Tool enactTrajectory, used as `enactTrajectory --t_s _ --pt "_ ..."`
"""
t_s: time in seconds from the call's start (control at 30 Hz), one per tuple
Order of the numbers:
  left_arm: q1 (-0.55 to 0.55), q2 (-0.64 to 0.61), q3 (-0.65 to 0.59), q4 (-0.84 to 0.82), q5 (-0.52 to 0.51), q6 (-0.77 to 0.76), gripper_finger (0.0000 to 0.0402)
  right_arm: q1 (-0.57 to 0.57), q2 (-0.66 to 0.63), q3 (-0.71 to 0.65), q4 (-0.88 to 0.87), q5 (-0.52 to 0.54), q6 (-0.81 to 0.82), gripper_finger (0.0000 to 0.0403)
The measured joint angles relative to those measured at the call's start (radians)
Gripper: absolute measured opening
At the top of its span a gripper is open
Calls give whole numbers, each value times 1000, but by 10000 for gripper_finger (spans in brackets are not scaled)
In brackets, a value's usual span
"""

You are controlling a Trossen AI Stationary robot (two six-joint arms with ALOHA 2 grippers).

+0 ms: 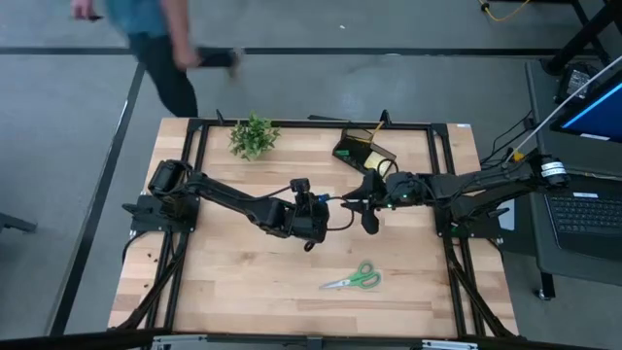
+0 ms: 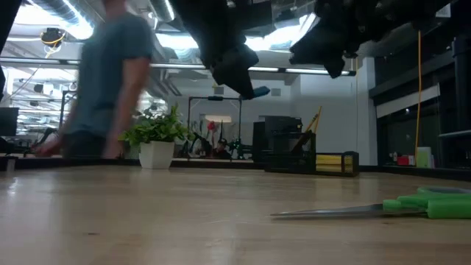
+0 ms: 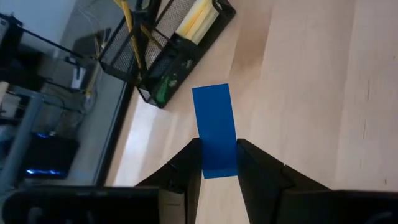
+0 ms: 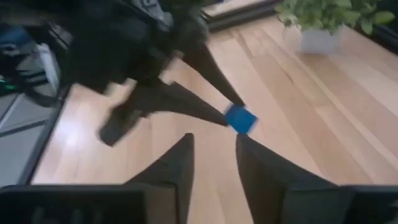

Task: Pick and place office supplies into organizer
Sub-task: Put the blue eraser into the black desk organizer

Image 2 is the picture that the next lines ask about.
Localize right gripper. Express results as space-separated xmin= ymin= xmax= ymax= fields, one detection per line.
xmin=288 ymin=14 xmax=372 ymax=80

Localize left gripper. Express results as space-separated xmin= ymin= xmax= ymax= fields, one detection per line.
xmin=178 ymin=10 xmax=274 ymax=98

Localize blue eraser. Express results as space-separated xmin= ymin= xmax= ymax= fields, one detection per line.
xmin=242 ymin=85 xmax=272 ymax=100

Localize yellow sticky note pad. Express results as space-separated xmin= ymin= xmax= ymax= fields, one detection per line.
xmin=316 ymin=154 xmax=344 ymax=174

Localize green handled scissors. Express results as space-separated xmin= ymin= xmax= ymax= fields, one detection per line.
xmin=270 ymin=186 xmax=471 ymax=221

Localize black mesh desk organizer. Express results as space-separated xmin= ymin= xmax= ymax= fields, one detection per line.
xmin=263 ymin=130 xmax=361 ymax=177

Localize long ceiling light bar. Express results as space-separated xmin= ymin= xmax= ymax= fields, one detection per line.
xmin=149 ymin=62 xmax=357 ymax=77
xmin=0 ymin=57 xmax=80 ymax=68

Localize black equipment cabinet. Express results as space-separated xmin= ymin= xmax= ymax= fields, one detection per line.
xmin=252 ymin=115 xmax=303 ymax=163

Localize person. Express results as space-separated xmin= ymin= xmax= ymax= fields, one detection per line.
xmin=214 ymin=138 xmax=233 ymax=160
xmin=31 ymin=0 xmax=155 ymax=160

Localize green plant in white pot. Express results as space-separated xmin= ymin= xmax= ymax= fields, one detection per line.
xmin=118 ymin=105 xmax=193 ymax=171

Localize green and white box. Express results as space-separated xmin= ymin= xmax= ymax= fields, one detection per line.
xmin=415 ymin=146 xmax=433 ymax=169

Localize dark background monitor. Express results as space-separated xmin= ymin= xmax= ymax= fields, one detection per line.
xmin=0 ymin=107 xmax=20 ymax=137

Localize black robot station frame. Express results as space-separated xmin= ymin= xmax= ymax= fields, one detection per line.
xmin=187 ymin=96 xmax=243 ymax=160

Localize thick yellow cable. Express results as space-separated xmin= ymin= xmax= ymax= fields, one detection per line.
xmin=414 ymin=31 xmax=423 ymax=155

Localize black ceiling cable reel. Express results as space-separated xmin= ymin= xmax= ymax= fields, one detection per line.
xmin=40 ymin=27 xmax=68 ymax=49

